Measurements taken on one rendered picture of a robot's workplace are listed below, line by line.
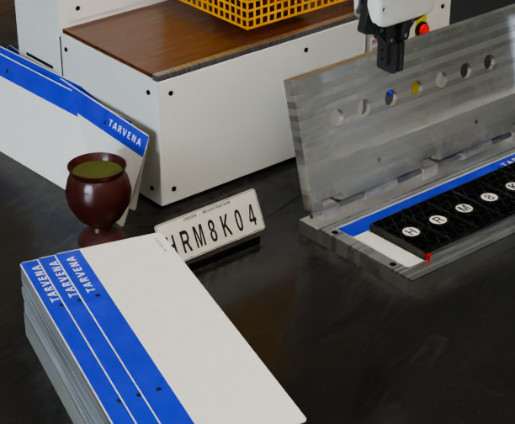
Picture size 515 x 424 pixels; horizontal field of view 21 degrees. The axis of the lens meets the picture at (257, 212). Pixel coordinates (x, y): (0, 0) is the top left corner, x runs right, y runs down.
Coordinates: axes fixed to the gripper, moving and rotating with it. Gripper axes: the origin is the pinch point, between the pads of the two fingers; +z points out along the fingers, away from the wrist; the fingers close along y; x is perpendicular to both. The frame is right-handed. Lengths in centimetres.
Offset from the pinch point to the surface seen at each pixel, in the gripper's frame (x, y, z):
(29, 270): 5, -50, 15
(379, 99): 6.8, 5.2, 9.9
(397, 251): -8.8, -6.1, 22.2
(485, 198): -7.5, 11.4, 21.0
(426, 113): 5.8, 13.4, 13.9
